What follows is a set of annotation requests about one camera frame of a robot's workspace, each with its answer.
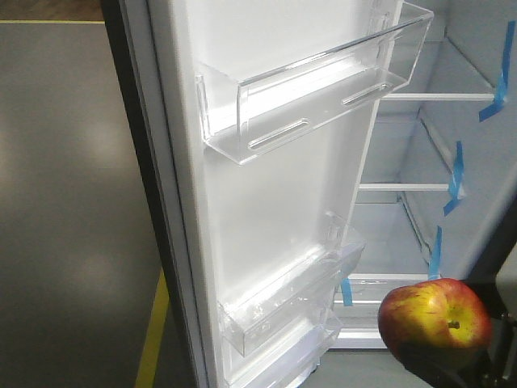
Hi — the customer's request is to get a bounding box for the red yellow apple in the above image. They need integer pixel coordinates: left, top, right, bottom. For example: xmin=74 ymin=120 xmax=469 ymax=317
xmin=377 ymin=278 xmax=492 ymax=362

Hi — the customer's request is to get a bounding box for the clear fridge crisper drawer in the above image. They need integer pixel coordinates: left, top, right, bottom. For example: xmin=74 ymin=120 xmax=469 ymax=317
xmin=334 ymin=273 xmax=427 ymax=329

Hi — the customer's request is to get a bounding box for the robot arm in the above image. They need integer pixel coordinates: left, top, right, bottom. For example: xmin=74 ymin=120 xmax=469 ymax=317
xmin=400 ymin=248 xmax=516 ymax=387

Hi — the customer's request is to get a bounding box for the clear door bin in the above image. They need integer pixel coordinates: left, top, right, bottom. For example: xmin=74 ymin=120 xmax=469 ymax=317
xmin=196 ymin=2 xmax=434 ymax=165
xmin=221 ymin=309 xmax=343 ymax=387
xmin=218 ymin=212 xmax=365 ymax=356

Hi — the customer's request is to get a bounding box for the fridge door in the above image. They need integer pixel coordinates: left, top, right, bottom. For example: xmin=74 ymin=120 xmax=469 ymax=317
xmin=101 ymin=1 xmax=429 ymax=387

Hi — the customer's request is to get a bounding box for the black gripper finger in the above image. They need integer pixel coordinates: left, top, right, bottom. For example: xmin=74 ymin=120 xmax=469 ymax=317
xmin=399 ymin=343 xmax=485 ymax=387

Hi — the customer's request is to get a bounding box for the clear lower door bin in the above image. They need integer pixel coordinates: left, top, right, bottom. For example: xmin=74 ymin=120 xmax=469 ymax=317
xmin=218 ymin=212 xmax=365 ymax=356

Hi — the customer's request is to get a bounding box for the clear upper door bin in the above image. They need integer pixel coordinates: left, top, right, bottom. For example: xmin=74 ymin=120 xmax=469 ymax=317
xmin=196 ymin=2 xmax=434 ymax=165

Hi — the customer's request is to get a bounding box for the grey side-by-side fridge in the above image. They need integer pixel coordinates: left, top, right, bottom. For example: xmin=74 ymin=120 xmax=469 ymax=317
xmin=335 ymin=1 xmax=516 ymax=351

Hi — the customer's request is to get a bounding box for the clear bottom door bin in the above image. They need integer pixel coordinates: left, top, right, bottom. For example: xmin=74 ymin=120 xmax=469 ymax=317
xmin=221 ymin=309 xmax=343 ymax=387

